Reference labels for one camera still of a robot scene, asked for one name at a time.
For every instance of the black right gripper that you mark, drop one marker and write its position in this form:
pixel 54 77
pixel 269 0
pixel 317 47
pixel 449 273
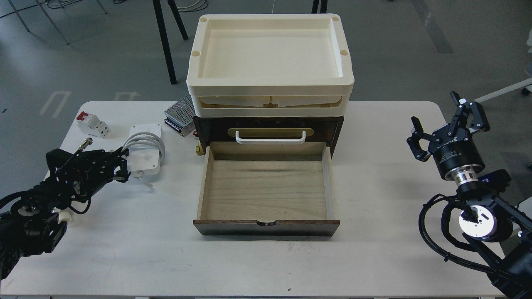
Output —
pixel 456 147

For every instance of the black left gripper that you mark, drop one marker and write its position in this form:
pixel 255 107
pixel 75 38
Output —
pixel 81 175

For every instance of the white charger with cable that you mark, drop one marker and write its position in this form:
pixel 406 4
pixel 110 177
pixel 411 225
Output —
pixel 146 151

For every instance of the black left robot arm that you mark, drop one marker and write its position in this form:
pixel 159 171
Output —
pixel 32 225

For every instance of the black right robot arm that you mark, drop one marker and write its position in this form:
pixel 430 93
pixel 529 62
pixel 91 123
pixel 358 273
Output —
pixel 476 219

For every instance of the metal mesh power supply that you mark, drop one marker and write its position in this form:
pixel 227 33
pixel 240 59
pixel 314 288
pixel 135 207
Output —
pixel 180 116

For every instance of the small brass fitting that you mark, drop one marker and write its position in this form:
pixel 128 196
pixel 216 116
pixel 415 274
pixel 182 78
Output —
pixel 199 149

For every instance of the white chair base leg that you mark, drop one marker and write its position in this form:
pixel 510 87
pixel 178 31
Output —
pixel 502 91

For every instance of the open wooden drawer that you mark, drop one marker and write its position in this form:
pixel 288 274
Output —
pixel 267 190

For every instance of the cream plastic stacked trays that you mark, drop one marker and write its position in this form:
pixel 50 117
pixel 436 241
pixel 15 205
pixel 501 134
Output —
pixel 270 66

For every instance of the white drawer handle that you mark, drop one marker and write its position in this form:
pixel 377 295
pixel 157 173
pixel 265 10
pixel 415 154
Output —
pixel 269 141

